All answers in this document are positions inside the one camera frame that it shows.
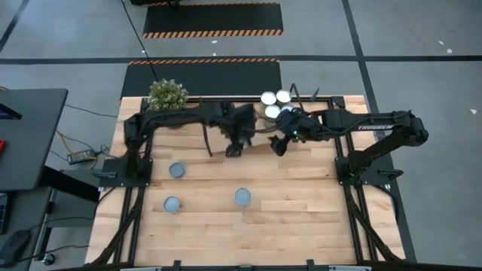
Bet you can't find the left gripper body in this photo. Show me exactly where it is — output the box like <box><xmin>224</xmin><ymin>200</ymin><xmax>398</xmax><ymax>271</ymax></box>
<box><xmin>221</xmin><ymin>102</ymin><xmax>258</xmax><ymax>147</ymax></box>

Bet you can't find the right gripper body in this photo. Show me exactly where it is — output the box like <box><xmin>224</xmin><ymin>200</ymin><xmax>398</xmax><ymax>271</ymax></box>
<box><xmin>276</xmin><ymin>108</ymin><xmax>326</xmax><ymax>144</ymax></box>

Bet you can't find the peaches labelled can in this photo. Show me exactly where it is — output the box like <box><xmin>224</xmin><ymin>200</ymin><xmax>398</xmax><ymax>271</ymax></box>
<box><xmin>263</xmin><ymin>104</ymin><xmax>282</xmax><ymax>129</ymax></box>

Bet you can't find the beige labelled tin can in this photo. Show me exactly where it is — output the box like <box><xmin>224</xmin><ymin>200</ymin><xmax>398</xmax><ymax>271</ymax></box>
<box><xmin>275</xmin><ymin>89</ymin><xmax>293</xmax><ymax>106</ymax></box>

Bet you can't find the blue yellow labelled can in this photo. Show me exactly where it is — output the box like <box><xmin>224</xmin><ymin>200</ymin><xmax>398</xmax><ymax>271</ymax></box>
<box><xmin>259</xmin><ymin>90</ymin><xmax>278</xmax><ymax>114</ymax></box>

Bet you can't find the corn cartoon labelled can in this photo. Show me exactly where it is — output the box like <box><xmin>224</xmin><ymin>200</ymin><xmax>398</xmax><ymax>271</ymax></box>
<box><xmin>234</xmin><ymin>187</ymin><xmax>252</xmax><ymax>206</ymax></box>

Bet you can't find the teal tuna fish can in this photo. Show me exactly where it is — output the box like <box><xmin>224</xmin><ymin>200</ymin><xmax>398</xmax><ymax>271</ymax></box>
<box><xmin>168</xmin><ymin>161</ymin><xmax>186</xmax><ymax>179</ymax></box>

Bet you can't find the grey-lidded tin can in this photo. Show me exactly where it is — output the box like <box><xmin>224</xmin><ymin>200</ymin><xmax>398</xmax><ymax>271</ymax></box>
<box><xmin>163</xmin><ymin>196</ymin><xmax>182</xmax><ymax>215</ymax></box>

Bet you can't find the black hazard-striped floor mat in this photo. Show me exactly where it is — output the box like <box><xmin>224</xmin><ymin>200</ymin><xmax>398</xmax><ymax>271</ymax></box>
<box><xmin>142</xmin><ymin>2</ymin><xmax>284</xmax><ymax>39</ymax></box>
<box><xmin>120</xmin><ymin>58</ymin><xmax>282</xmax><ymax>99</ymax></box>

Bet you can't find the green plant in ribbed pot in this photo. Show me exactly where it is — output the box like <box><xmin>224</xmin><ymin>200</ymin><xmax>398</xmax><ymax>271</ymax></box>
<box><xmin>148</xmin><ymin>78</ymin><xmax>190</xmax><ymax>130</ymax></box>

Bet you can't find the black power adapter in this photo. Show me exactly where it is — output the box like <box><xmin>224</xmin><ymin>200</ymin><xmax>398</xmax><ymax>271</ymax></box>
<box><xmin>67</xmin><ymin>149</ymin><xmax>97</xmax><ymax>166</ymax></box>

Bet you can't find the dark grey desk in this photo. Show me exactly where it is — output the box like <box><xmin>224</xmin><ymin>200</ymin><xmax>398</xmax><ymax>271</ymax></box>
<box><xmin>0</xmin><ymin>88</ymin><xmax>69</xmax><ymax>192</ymax></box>

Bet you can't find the dark tablet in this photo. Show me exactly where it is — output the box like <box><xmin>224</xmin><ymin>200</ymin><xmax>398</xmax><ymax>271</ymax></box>
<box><xmin>0</xmin><ymin>103</ymin><xmax>23</xmax><ymax>121</ymax></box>

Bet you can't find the black computer mouse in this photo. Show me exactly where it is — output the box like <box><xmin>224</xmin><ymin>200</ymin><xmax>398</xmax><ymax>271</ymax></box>
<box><xmin>0</xmin><ymin>229</ymin><xmax>33</xmax><ymax>264</ymax></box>

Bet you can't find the black table rig frame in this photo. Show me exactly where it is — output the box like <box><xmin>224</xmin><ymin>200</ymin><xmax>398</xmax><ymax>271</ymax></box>
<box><xmin>84</xmin><ymin>96</ymin><xmax>407</xmax><ymax>271</ymax></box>

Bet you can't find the black floor cable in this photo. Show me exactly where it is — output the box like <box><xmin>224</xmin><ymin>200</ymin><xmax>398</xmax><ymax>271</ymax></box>
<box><xmin>120</xmin><ymin>0</ymin><xmax>159</xmax><ymax>82</ymax></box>

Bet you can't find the thin grey floor cable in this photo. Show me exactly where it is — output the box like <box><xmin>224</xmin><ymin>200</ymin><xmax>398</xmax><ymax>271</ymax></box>
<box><xmin>63</xmin><ymin>103</ymin><xmax>120</xmax><ymax>118</ymax></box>

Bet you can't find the yellow cable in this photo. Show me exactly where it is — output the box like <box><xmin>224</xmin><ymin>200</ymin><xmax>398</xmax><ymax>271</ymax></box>
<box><xmin>56</xmin><ymin>129</ymin><xmax>82</xmax><ymax>159</ymax></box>

